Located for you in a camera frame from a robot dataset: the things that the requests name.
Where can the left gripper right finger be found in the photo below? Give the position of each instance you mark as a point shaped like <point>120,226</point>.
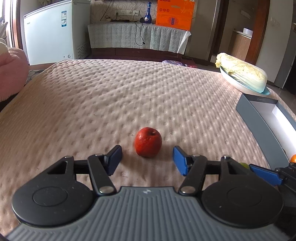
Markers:
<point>229,192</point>

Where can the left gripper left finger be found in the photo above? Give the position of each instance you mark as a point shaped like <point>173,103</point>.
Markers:
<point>66,190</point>

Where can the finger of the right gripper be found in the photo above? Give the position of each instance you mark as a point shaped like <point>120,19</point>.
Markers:
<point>270,176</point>

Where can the green round fruit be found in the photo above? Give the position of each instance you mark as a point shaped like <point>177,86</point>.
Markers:
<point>245,165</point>

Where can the orange tangerine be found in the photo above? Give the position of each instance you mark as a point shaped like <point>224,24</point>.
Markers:
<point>293,159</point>

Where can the grey cardboard box lid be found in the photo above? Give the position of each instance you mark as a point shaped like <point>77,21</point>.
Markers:
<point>272,127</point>

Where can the red apple with stem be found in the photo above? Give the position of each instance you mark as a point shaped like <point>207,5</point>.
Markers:
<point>148,142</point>

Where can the wooden kitchen cabinet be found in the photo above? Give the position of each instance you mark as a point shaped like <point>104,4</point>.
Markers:
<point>239,45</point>

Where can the pink quilted table cover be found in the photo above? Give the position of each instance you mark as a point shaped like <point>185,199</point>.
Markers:
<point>86,107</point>

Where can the napa cabbage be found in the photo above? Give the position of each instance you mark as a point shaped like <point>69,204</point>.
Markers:
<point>251,75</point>

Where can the light blue cartoon plate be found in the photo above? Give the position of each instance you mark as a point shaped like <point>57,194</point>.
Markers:
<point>241,86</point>

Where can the pink plush toy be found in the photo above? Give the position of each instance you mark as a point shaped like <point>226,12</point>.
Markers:
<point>14,71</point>

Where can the purple plastic object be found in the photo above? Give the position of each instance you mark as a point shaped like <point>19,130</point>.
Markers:
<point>174,62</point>

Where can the white chest freezer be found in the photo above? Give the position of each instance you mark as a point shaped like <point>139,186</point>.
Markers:
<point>57,32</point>

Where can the cloth covered tv cabinet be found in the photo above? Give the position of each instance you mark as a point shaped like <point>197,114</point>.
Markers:
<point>138,36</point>

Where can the orange gift bag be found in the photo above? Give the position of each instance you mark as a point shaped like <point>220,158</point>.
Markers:
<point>175,13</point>

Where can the blue glass bottle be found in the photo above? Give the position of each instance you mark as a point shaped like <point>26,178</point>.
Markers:
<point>148,18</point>

